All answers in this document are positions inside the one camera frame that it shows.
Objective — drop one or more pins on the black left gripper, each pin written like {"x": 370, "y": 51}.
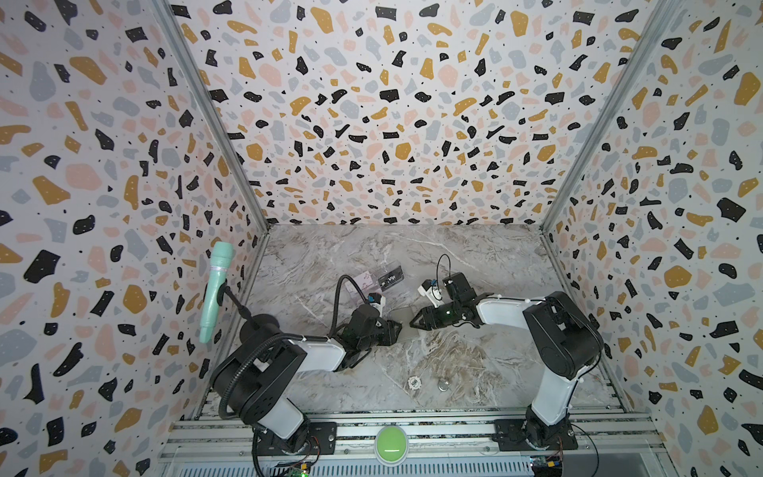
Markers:
{"x": 392, "y": 329}

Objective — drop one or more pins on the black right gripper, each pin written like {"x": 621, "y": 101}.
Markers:
{"x": 426, "y": 312}

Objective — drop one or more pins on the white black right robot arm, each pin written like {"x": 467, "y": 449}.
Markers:
{"x": 568, "y": 343}

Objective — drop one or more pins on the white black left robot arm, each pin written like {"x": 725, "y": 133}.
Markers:
{"x": 252, "y": 381}

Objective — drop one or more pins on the clear acrylic card box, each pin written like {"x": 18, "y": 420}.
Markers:
{"x": 380, "y": 279}

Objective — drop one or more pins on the green push button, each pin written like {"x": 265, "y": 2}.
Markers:
{"x": 391, "y": 445}

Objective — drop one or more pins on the black microphone stand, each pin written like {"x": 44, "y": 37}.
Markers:
{"x": 260, "y": 326}

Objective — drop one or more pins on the mint green microphone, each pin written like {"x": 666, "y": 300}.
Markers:
{"x": 220, "y": 262}

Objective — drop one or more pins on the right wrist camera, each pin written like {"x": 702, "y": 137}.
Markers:
{"x": 430, "y": 290}

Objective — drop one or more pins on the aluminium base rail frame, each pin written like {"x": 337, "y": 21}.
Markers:
{"x": 441, "y": 443}

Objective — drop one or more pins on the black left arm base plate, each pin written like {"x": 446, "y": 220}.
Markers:
{"x": 310, "y": 438}

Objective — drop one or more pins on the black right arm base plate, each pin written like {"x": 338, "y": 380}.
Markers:
{"x": 534, "y": 435}

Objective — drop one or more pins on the aluminium left corner post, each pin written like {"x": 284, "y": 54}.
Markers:
{"x": 173, "y": 33}

